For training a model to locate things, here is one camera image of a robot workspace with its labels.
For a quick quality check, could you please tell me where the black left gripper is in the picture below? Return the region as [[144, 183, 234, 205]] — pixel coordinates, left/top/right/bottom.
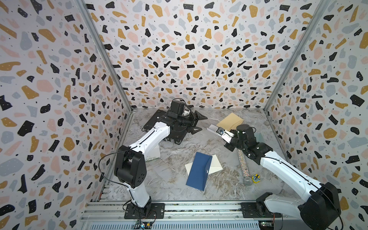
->
[[177, 110, 208, 135]]

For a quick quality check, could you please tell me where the yellow kraft envelope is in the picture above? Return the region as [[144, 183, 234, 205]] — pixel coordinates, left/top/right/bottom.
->
[[217, 113, 243, 131]]

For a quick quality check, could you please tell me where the cream envelope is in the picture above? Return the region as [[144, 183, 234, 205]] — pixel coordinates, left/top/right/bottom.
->
[[185, 155, 223, 175]]

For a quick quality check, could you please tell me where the white letter paper green border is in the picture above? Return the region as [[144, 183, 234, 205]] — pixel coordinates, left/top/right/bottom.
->
[[145, 144, 161, 162]]

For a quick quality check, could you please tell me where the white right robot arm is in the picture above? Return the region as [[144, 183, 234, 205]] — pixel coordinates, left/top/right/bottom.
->
[[216, 124, 341, 230]]

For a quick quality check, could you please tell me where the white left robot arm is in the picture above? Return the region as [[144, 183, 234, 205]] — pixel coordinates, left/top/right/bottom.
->
[[114, 98, 207, 212]]

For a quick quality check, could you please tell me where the black hard case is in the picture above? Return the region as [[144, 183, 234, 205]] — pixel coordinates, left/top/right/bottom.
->
[[142, 109, 189, 144]]

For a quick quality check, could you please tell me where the glitter filled clear tube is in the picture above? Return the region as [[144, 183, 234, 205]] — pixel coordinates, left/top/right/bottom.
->
[[238, 150, 254, 186]]

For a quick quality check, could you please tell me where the yellow round tape measure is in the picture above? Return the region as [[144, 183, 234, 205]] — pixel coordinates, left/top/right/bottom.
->
[[251, 174, 261, 184]]

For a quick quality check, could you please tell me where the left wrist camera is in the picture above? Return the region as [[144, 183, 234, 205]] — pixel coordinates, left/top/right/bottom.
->
[[182, 109, 192, 117]]

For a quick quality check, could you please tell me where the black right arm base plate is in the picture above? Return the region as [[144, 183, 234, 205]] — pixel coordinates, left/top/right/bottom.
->
[[240, 202, 282, 218]]

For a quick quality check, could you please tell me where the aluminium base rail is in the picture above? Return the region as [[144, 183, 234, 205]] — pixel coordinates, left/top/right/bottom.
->
[[81, 201, 309, 230]]

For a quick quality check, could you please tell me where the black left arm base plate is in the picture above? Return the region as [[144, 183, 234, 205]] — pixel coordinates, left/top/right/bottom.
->
[[124, 203, 165, 219]]

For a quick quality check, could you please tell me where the aluminium right corner post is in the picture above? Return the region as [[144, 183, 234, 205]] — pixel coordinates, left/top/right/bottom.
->
[[264, 0, 331, 113]]

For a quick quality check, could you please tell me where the aluminium corner post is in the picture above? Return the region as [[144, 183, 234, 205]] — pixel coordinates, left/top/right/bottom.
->
[[75, 0, 133, 114], [264, 0, 331, 113]]

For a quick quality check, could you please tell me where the aluminium left corner post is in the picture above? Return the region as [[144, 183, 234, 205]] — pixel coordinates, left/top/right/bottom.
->
[[75, 0, 133, 114]]

